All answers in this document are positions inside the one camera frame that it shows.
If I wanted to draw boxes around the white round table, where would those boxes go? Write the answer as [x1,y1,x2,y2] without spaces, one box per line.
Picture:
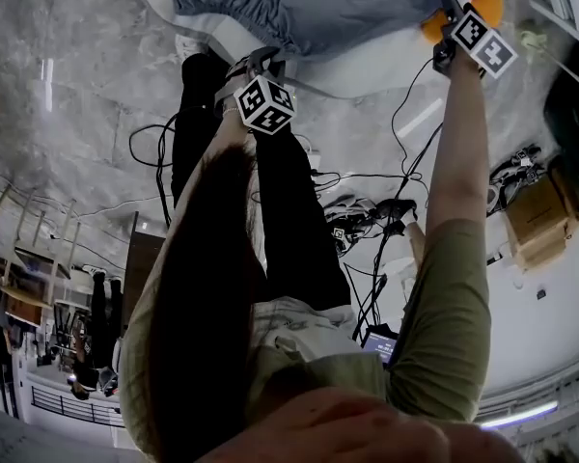
[124,0,469,101]

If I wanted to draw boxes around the spare grey gripper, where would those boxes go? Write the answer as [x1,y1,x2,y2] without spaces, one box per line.
[486,147,544,216]

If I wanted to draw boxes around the black trousers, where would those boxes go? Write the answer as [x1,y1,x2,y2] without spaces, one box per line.
[171,53,351,311]

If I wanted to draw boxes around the olive and white shirt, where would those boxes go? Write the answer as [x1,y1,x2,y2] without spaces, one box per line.
[118,219,493,463]

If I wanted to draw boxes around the grey cloth garment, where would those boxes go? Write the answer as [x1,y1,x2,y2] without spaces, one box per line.
[172,0,464,57]

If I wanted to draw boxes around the person's right forearm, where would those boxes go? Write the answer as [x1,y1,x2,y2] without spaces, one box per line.
[424,48,488,240]

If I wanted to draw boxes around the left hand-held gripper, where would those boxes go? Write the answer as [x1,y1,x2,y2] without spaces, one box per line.
[214,45,295,137]

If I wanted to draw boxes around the person's face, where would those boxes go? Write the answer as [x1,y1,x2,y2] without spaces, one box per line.
[197,386,527,463]

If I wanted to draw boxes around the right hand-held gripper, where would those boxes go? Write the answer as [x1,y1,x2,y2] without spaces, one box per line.
[431,0,518,80]

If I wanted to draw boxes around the white shoe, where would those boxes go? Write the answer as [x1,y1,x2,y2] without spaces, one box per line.
[175,34,211,60]

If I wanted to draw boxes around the cardboard box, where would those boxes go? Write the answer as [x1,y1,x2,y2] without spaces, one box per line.
[504,171,573,269]

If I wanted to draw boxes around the person's left forearm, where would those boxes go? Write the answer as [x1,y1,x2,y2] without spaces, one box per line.
[192,108,257,197]

